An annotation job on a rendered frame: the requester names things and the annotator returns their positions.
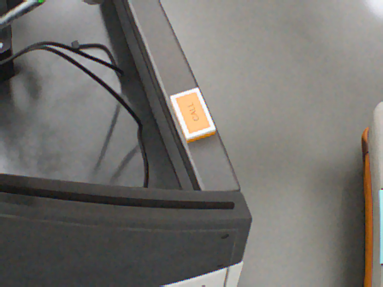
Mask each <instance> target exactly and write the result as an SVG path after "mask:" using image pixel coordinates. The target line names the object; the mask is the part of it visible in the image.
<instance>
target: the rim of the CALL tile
mask: <svg viewBox="0 0 383 287"><path fill-rule="evenodd" d="M193 92H196V93H197V95H198V98H199V102H200V103H201V105H202V107H203V111H204V113H205V115H206V117H207V119H208V121H209V124H210V127H209V128H206V129H203V130H201V131H199V132H194V133H192V134H189V132H188V131H187V128H186V124H185V122H184V120H183V116H182V114H181V112H180V108H179V106H178V104H177V102H176V100H175V98H176V97H181V96H184V95H188V94H191V93H193ZM170 100H171V103H172V104H173V106H174V110H175V112H176V114H177V116H178V118H179V120H180V124H181V126H182V131H183V133H184V134H185V136H186V140H188V139H191V138H195V137H198V136H201V135H203V134H208V133H211V132H215V131H216V128H215V125H214V122H213V121H212V119H211V117H210V115H209V111H208V109H207V107H206V105H205V103H204V101H203V98H202V95H201V94H200V92H199V89H198V88H196V89H192V90H189V91H185V92H183V93H180V94H178V95H174V96H171V99H170Z"/></svg>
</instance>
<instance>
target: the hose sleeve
mask: <svg viewBox="0 0 383 287"><path fill-rule="evenodd" d="M43 3H44V2H42V3H40V2H39V1H38V0H25V1H24V2H23V3H20V4H18V5H17V6H15V7H13V8H12V9H11V10H9V11H7V12H6V13H4V14H2V16H0V30H1V29H3V28H4V27H6V26H7V25H9V24H11V23H12V22H13V21H15V20H17V19H19V18H20V17H22V16H23V15H25V14H26V13H28V12H31V11H32V10H33V9H36V8H37V7H38V6H40V5H42V4H43Z"/></svg>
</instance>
